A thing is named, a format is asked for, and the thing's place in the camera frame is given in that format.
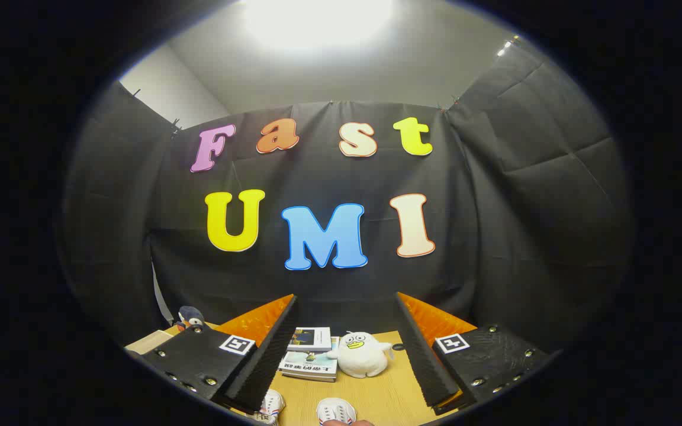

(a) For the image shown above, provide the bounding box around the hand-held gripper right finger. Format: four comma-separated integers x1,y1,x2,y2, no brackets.
396,291,555,416

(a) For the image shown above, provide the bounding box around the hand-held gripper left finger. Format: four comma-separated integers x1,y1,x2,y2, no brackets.
140,294,301,415

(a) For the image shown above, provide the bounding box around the white canvas shoe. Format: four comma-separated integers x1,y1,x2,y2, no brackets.
246,389,286,425
316,398,357,425

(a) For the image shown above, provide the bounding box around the beige fabric storage box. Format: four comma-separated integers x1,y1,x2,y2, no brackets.
125,329,176,356

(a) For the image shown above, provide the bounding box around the thick book with teal cover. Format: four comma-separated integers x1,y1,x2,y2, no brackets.
278,337,340,382

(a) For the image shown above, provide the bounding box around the book with blue photo cover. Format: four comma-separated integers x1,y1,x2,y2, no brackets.
287,327,332,353

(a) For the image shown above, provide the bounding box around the white duck plush toy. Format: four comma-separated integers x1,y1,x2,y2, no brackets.
326,331,395,379

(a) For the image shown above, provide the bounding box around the navy penguin plush toy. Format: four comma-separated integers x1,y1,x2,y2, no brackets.
176,306,205,332

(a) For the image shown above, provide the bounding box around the small ceiling light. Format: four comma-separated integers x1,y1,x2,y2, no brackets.
495,35,522,59

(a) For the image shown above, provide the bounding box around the large ceiling light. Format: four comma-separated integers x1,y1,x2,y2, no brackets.
240,0,395,51

